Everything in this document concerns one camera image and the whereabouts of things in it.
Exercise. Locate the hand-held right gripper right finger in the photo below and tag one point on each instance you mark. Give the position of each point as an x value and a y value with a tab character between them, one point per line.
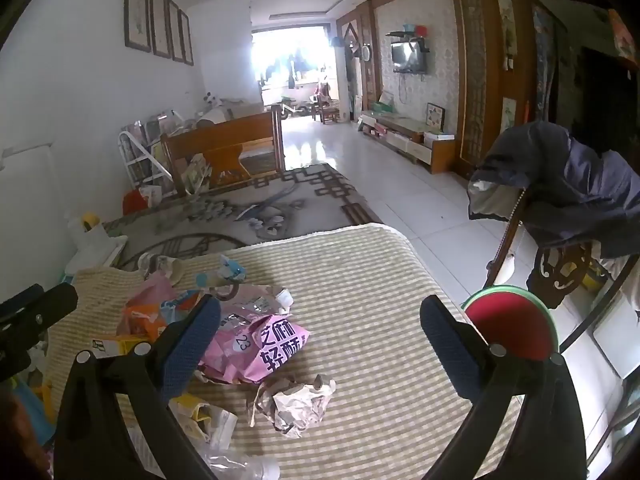
450	355

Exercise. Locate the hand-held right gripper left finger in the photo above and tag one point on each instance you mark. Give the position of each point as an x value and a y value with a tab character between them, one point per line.
192	345

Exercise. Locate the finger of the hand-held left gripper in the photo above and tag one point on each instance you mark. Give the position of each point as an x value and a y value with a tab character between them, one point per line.
15	355
50	307

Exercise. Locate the red bin with green rim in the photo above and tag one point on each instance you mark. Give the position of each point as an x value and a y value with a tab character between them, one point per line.
505	325

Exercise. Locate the white paper ball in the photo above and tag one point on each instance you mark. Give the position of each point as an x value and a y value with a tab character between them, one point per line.
295	405

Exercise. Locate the orange snack packet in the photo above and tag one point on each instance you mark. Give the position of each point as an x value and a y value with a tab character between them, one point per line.
142	322

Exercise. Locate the teal plastic toy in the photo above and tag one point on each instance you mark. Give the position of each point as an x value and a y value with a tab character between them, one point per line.
27	410

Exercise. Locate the white plastic container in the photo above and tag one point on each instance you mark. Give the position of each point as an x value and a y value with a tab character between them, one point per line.
95	250

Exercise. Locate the silver foil packet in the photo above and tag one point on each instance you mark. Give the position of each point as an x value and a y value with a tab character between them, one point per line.
255	302

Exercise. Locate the yellow white flattened box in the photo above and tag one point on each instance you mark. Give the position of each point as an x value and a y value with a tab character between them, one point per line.
210	420

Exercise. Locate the bright pink snack packet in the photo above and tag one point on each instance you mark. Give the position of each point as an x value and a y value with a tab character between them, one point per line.
270	350

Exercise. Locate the crumpled white tissue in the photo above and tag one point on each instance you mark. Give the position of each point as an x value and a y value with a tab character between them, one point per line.
165	266

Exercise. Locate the yellow tape roll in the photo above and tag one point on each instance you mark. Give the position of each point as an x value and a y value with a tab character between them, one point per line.
91	222

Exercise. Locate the beige striped table mat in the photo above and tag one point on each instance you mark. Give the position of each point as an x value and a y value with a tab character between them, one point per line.
360	285

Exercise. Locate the clear plastic bottle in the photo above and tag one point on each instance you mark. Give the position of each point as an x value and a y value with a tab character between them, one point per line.
240	465

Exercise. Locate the dark carved wooden chair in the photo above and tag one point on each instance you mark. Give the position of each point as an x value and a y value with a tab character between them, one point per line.
555	270

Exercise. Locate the red plastic object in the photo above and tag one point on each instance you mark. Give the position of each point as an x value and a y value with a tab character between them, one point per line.
135	202

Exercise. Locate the white magazine rack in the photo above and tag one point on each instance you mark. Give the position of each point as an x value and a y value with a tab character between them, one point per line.
132	160

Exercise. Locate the blue jacket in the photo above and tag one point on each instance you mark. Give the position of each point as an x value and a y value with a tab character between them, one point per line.
565	185

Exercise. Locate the light brown wooden chair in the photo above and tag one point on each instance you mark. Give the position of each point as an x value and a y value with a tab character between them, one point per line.
220	135

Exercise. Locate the wooden television cabinet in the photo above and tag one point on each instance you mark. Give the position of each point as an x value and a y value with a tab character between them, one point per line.
410	135

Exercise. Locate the framed colourful puzzle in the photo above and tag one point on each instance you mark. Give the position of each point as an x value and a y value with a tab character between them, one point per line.
435	117

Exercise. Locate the panda plush toy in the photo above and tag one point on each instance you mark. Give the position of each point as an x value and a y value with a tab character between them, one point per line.
211	99

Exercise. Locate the white child bicycle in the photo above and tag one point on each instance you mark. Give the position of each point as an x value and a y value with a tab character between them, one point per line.
287	109

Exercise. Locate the orange hanging bag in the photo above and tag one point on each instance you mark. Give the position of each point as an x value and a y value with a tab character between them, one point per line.
624	35

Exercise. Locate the short wall scroll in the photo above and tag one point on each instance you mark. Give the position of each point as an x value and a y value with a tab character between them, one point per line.
508	115

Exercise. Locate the wall television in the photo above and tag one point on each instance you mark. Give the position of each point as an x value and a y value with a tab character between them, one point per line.
409	57

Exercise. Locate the framed wall picture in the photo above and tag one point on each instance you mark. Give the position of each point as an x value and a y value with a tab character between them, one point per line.
137	7
174	30
186	37
160	20

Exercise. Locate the wall shelf with coloured items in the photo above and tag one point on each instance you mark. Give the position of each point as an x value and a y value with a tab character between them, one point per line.
407	34

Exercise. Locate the long wall scroll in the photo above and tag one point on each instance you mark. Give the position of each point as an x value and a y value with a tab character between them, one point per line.
507	25

